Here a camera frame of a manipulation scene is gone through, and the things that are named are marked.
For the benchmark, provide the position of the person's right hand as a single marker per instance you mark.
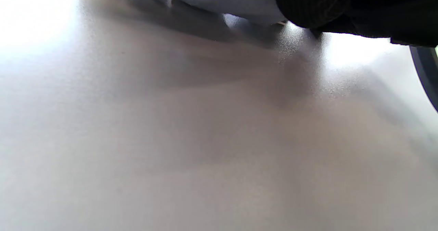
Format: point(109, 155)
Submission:
point(393, 12)

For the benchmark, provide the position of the person's left hand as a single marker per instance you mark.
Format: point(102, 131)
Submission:
point(308, 5)

